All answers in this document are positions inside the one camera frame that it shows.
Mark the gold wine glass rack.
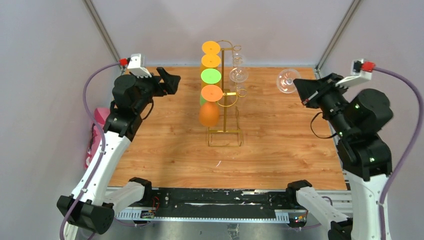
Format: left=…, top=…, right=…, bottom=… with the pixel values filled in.
left=206, top=39, right=248, bottom=148

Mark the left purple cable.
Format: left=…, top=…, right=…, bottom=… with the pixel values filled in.
left=58, top=58, right=130, bottom=240

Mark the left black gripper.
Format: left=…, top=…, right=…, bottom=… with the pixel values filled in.
left=131, top=67, right=180, bottom=114

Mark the far yellow plastic glass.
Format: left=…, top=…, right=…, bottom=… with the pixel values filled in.
left=201, top=40, right=221, bottom=55

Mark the green plastic glass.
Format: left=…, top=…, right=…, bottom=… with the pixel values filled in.
left=199, top=68, right=223, bottom=106

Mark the yellow plastic glass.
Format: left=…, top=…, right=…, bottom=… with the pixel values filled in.
left=201, top=40, right=221, bottom=55
left=200, top=54, right=222, bottom=71

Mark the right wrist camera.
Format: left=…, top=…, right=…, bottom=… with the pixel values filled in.
left=335, top=58, right=376, bottom=89

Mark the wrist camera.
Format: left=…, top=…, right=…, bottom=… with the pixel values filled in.
left=335, top=58, right=376, bottom=89
left=127, top=53, right=152, bottom=78

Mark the clear wine glass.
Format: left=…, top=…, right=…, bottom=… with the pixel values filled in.
left=276, top=68, right=301, bottom=94
left=229, top=53, right=249, bottom=83

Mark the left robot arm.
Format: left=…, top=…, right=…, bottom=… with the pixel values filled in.
left=56, top=67, right=182, bottom=235

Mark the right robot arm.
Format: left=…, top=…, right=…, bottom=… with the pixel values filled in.
left=285, top=73, right=393, bottom=240

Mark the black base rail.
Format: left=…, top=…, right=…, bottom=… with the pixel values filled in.
left=115, top=187, right=309, bottom=227

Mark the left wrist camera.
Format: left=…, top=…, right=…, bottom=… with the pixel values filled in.
left=127, top=53, right=152, bottom=78

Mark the pink object beside table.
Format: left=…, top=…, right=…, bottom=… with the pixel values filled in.
left=84, top=107, right=110, bottom=169

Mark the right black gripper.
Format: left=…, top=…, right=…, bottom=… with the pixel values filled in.
left=292, top=70, right=351, bottom=136

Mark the orange plastic glass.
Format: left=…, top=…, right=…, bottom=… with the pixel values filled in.
left=198, top=84, right=223, bottom=127

